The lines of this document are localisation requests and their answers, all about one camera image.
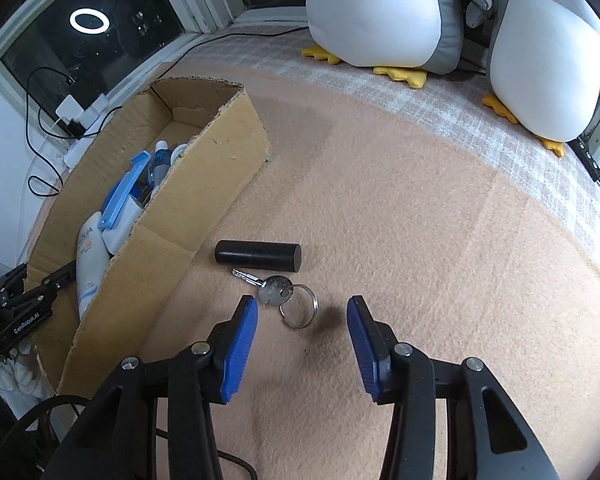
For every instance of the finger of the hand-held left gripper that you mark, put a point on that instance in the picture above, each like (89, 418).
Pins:
(30, 317)
(10, 287)

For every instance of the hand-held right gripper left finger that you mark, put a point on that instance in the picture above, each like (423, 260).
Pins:
(240, 345)

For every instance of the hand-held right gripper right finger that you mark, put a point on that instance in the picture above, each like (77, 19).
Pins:
(365, 350)

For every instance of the white sunscreen tube blue cap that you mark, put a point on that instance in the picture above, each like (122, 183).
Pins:
(91, 265)

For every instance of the black cylinder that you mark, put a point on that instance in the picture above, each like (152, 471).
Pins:
(257, 256)

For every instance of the white wall charger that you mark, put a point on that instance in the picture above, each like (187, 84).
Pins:
(122, 232)

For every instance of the round blue tape measure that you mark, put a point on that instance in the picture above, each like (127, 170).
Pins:
(115, 200)

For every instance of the cardboard box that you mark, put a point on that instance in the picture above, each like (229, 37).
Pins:
(190, 200)

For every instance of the white power adapter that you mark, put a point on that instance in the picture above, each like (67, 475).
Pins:
(69, 107)

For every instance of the white power strip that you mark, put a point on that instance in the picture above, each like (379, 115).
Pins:
(92, 115)

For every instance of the checked blanket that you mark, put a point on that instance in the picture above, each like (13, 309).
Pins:
(430, 105)

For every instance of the black inline remote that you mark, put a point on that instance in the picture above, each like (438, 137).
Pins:
(585, 159)

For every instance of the small penguin plush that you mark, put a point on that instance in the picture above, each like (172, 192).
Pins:
(545, 70)

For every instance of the large penguin plush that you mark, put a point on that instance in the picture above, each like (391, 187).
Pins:
(380, 15)

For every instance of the white window frame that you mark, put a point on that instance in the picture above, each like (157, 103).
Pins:
(180, 5)

